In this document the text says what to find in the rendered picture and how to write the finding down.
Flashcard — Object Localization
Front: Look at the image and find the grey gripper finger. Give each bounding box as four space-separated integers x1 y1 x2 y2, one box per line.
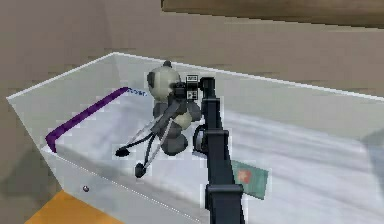
134 119 174 179
114 120 160 158

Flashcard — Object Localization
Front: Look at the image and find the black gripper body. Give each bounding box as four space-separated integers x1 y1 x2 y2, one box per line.
150 81 188 137

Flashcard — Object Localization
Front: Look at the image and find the black and white panda toy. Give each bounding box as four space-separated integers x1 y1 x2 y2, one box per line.
146 60 203 157

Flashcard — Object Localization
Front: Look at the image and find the purple cloth strip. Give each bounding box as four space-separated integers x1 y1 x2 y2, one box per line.
45 86 130 154

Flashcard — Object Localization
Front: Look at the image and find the green book with red mark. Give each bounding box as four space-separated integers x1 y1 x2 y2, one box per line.
229 159 270 201

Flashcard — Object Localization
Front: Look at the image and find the white bed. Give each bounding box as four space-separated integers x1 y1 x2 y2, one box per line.
6 51 384 224

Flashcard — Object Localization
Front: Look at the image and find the brown wooden board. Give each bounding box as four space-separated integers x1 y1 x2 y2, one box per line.
161 0 384 30

